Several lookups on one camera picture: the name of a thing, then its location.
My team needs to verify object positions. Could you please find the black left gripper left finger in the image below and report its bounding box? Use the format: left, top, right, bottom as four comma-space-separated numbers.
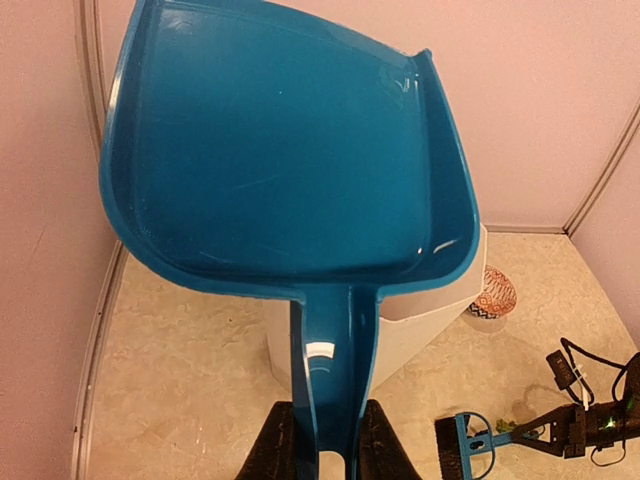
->
235, 401, 296, 480

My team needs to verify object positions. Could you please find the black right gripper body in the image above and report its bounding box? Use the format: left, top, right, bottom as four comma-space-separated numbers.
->
563, 405, 615, 459

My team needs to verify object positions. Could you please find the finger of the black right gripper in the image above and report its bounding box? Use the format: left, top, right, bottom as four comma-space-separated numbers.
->
524, 433, 568, 456
514, 405, 570, 435

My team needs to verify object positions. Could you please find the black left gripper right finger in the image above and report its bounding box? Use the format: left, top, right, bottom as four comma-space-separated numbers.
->
359, 400, 418, 480

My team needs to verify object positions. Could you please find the blue hand brush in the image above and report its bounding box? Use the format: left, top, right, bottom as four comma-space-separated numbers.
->
434, 412, 514, 480

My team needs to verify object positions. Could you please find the blue dustpan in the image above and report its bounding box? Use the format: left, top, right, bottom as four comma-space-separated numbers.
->
99, 1, 480, 479

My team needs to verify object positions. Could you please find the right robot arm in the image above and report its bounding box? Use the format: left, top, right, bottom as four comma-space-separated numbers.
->
511, 355, 639, 459

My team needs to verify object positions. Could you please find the white plastic trash bin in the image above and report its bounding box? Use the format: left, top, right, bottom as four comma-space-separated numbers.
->
262, 226, 487, 390

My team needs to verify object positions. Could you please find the pink patterned bowl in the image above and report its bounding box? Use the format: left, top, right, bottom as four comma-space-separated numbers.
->
468, 265, 518, 319

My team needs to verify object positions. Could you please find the right aluminium corner post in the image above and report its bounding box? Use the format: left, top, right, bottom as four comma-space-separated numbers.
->
562, 99, 640, 238

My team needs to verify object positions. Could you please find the aluminium corner post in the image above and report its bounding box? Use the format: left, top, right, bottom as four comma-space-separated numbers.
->
73, 0, 110, 159
562, 99, 640, 238

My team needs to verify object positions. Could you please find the left aluminium corner post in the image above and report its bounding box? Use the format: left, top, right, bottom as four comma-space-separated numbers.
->
73, 0, 110, 159

